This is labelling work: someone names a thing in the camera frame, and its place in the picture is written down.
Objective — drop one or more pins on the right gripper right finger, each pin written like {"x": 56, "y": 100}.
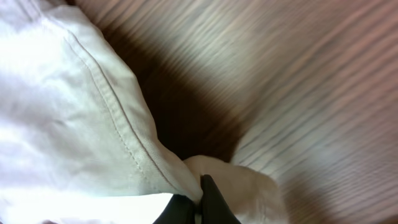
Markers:
{"x": 214, "y": 209}

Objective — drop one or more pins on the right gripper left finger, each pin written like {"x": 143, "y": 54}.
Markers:
{"x": 179, "y": 210}

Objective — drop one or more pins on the beige khaki shorts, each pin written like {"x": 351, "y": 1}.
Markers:
{"x": 78, "y": 142}

